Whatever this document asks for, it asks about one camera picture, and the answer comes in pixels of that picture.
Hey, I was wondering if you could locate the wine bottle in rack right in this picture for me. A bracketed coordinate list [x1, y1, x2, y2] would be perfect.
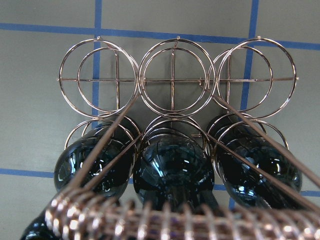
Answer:
[21, 117, 140, 240]

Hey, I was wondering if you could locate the wine bottle in rack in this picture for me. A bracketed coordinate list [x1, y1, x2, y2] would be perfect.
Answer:
[206, 114, 303, 210]
[21, 117, 140, 240]

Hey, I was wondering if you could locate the wine bottle in rack left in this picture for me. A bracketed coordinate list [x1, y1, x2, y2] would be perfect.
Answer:
[206, 114, 303, 210]

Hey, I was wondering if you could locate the copper wire wine rack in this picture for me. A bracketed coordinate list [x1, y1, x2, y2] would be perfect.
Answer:
[43, 35, 320, 240]

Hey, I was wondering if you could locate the dark wine bottle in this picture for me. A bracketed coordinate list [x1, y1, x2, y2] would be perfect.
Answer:
[133, 127, 218, 212]

